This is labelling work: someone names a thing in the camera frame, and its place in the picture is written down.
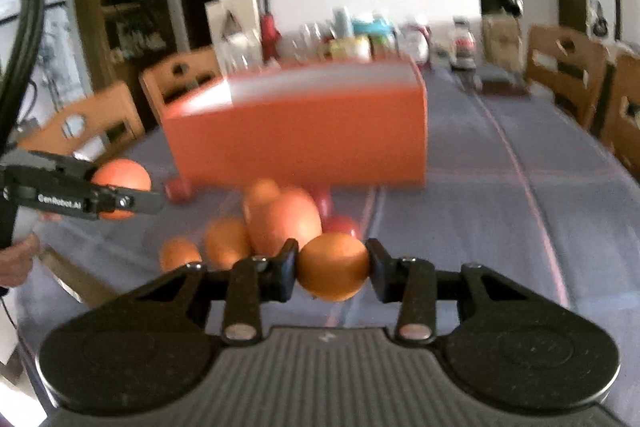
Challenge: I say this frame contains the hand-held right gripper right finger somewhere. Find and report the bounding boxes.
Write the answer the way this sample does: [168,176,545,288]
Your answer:
[366,238,546,348]

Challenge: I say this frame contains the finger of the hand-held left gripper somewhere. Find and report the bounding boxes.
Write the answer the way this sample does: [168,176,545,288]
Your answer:
[92,187,166,217]
[20,150,99,182]

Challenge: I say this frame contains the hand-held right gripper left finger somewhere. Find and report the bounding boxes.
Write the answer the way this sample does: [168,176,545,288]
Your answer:
[117,238,301,348]

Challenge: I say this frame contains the large orange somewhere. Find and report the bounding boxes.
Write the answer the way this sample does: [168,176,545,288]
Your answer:
[248,187,322,258]
[91,159,152,221]

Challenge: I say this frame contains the orange cardboard box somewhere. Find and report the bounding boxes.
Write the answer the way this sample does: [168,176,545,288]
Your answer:
[161,55,429,188]

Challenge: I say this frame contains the person's left hand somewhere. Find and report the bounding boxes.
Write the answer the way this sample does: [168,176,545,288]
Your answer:
[0,233,41,289]

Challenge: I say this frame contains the wooden chair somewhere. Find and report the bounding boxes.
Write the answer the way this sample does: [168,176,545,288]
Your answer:
[600,52,640,182]
[20,82,146,158]
[525,24,608,132]
[139,47,221,128]

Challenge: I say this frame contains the white paper bag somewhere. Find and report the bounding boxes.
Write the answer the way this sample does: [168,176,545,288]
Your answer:
[215,32,263,75]

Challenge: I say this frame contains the green mug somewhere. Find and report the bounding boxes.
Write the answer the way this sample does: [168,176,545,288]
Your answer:
[327,38,358,62]

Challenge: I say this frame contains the jar with red lid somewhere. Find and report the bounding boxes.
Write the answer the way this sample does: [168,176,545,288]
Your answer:
[402,24,431,62]

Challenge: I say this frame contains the glass jars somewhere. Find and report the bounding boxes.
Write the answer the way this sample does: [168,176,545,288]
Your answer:
[297,23,326,52]

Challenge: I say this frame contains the clear bottle red label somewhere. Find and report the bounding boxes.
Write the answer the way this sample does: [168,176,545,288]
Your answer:
[450,19,476,70]

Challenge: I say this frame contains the teal lidded container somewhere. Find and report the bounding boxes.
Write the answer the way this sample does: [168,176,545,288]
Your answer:
[352,17,393,40]

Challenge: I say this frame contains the brown paper bag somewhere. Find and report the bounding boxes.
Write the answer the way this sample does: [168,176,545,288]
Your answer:
[482,14,521,70]

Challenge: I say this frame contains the black cable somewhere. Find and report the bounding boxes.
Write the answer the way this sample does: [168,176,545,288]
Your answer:
[0,0,46,248]

